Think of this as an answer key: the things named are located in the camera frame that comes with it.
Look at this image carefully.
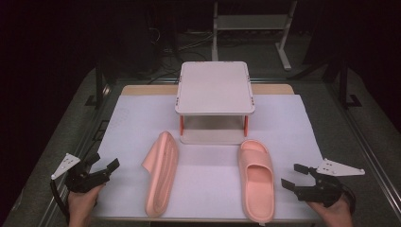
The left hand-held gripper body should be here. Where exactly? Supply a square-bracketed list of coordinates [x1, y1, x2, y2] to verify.
[50, 152, 112, 194]

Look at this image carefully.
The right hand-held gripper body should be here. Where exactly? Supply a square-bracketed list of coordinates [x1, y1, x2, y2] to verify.
[295, 158, 366, 208]

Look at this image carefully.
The pink foam slipper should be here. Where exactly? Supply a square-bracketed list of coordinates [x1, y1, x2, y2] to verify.
[237, 139, 276, 224]
[141, 131, 180, 218]

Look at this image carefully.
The white two-tier shoe rack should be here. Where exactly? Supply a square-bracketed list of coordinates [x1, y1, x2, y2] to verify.
[174, 61, 256, 147]

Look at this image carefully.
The person's left hand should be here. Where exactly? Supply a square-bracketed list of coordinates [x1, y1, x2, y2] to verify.
[67, 184, 105, 227]

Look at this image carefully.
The person's right hand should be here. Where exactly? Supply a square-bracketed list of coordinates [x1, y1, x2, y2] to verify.
[306, 196, 354, 227]

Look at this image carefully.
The black metal stand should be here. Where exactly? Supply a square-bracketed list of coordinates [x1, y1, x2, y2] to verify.
[84, 59, 112, 111]
[338, 59, 363, 111]

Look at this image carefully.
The white table cloth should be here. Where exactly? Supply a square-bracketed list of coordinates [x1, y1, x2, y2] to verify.
[92, 94, 324, 222]

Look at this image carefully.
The wooden table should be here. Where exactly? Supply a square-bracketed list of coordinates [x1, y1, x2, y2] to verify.
[92, 83, 324, 224]

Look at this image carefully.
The white metal stand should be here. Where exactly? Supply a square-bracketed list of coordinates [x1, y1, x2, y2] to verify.
[211, 0, 298, 72]

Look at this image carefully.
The black cable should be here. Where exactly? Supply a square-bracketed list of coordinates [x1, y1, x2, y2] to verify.
[49, 179, 71, 223]
[340, 184, 357, 216]

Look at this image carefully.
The bundle of floor cables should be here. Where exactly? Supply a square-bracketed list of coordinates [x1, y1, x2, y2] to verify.
[146, 27, 216, 85]

